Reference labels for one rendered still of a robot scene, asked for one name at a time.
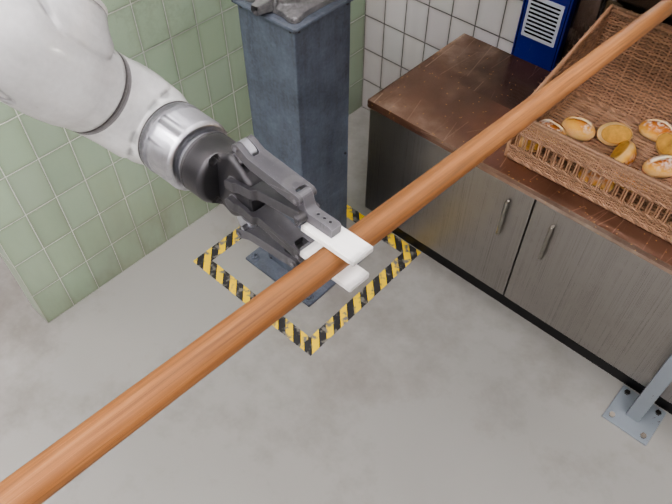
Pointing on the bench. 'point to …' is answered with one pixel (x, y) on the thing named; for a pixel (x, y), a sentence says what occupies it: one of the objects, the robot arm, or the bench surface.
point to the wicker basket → (542, 164)
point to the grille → (542, 21)
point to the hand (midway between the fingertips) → (336, 251)
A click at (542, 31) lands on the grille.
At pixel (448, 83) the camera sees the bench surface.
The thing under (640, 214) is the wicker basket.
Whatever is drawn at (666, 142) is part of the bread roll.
